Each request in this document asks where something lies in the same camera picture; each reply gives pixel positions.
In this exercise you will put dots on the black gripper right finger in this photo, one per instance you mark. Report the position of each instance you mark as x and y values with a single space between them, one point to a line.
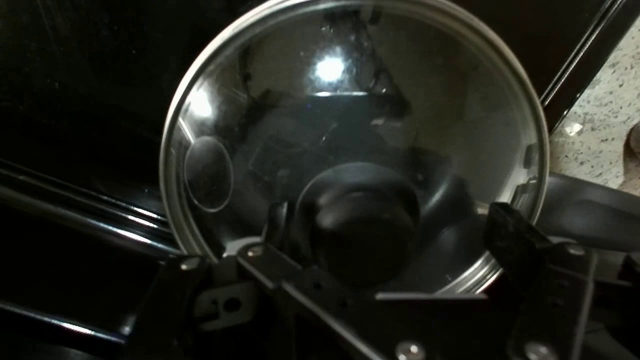
556 301

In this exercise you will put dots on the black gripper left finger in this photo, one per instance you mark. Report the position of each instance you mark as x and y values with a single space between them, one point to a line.
201 307

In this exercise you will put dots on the glass lid with black knob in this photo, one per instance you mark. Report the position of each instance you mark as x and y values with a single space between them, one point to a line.
360 221

